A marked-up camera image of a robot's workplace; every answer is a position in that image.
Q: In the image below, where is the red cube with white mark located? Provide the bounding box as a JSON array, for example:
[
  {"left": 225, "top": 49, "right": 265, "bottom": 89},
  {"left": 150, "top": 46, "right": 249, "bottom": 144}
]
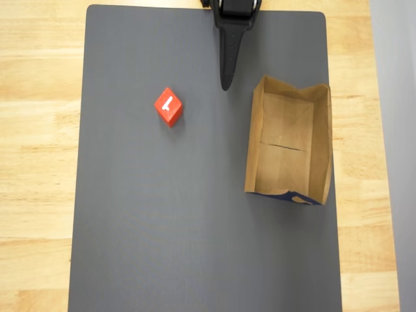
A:
[{"left": 153, "top": 86, "right": 184, "bottom": 129}]

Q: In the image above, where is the brown paper bag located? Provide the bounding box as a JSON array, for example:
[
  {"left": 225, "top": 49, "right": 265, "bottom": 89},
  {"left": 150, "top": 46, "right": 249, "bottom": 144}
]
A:
[{"left": 244, "top": 74, "right": 333, "bottom": 206}]

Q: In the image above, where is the grey rubber mat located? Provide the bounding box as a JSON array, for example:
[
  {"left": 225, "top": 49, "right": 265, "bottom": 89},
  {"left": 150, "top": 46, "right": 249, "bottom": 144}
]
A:
[{"left": 67, "top": 3, "right": 343, "bottom": 312}]

